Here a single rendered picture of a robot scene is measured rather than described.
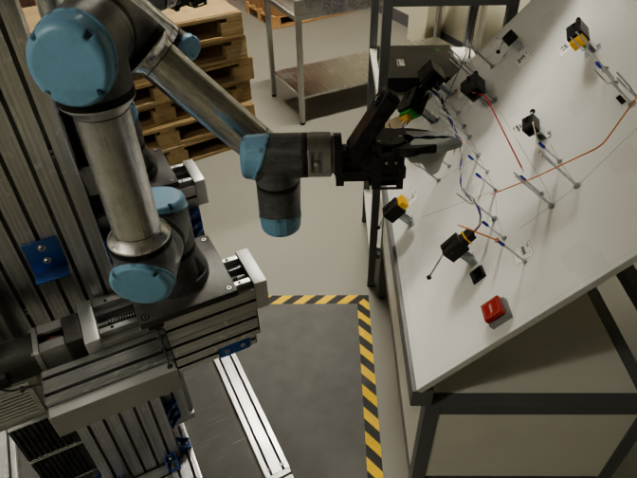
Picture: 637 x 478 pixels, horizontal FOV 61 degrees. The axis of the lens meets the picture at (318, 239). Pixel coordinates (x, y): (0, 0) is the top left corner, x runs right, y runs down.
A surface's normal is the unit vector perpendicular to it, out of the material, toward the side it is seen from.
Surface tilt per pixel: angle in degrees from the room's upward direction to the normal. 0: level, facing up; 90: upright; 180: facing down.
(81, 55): 82
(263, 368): 0
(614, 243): 49
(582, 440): 90
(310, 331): 0
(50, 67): 82
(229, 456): 0
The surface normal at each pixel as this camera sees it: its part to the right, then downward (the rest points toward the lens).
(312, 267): -0.02, -0.76
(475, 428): -0.01, 0.65
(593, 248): -0.77, -0.49
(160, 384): 0.45, 0.57
